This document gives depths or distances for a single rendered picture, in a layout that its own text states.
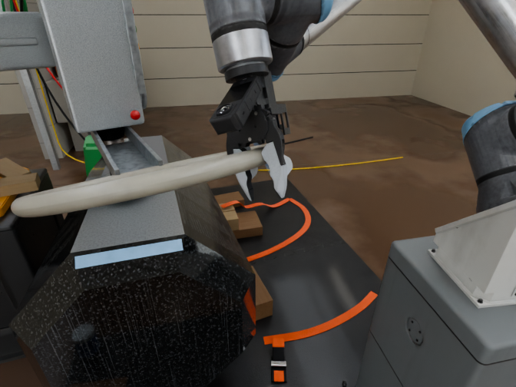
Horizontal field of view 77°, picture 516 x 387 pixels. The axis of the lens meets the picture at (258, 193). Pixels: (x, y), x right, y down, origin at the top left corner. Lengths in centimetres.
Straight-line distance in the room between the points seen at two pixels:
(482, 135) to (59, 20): 118
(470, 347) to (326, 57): 620
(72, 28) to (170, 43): 514
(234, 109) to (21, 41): 142
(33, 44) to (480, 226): 177
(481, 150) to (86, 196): 91
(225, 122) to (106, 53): 77
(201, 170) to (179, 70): 588
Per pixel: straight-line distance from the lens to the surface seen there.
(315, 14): 63
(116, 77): 118
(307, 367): 176
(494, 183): 99
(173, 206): 127
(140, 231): 116
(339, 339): 188
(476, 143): 103
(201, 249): 114
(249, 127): 52
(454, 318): 98
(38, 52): 181
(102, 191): 45
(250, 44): 52
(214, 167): 45
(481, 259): 97
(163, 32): 625
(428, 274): 105
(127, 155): 109
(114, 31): 118
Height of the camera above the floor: 149
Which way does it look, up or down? 29 degrees down
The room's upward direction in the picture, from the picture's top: straight up
